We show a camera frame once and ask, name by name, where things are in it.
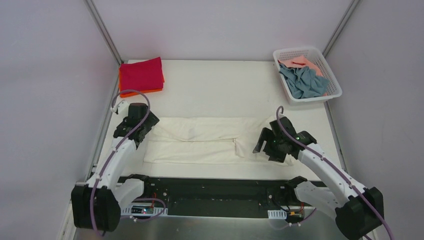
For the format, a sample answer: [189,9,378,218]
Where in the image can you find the folded red t shirt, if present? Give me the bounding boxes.
[118,57,165,94]

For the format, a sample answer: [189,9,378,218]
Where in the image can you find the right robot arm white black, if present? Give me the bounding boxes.
[253,117,384,240]

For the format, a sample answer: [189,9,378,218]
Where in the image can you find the white cable duct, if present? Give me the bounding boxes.
[121,204,168,217]
[267,209,287,220]

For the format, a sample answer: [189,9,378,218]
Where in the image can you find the right white cable duct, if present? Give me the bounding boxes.
[267,209,287,220]

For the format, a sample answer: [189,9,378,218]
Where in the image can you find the pink t shirt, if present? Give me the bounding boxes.
[280,55,323,77]

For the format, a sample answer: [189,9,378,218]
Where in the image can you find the cream white t shirt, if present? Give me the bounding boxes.
[144,116,275,165]

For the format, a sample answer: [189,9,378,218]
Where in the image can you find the blue grey t shirt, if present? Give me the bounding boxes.
[279,63,330,99]

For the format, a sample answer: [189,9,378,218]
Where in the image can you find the left corner aluminium post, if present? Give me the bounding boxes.
[84,0,124,66]

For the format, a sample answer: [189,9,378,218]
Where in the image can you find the aluminium front frame rail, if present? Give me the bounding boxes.
[69,181,369,210]

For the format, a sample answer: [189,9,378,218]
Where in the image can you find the corner aluminium post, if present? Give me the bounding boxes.
[322,0,362,58]
[84,0,124,66]

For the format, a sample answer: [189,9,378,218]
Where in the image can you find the left white cable duct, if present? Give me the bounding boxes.
[121,204,168,217]

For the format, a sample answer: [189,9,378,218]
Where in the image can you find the right corner aluminium post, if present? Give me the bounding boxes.
[322,0,362,58]

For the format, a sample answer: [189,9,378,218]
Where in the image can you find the white plastic laundry basket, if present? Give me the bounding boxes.
[272,46,343,106]

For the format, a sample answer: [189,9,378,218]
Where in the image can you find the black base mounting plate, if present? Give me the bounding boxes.
[86,172,352,220]

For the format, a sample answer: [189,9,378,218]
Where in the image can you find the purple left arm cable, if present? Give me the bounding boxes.
[89,89,167,239]

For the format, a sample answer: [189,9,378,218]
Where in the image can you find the folded orange t shirt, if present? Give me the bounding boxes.
[118,68,165,98]

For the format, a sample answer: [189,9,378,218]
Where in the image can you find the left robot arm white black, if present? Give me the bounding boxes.
[71,102,159,232]

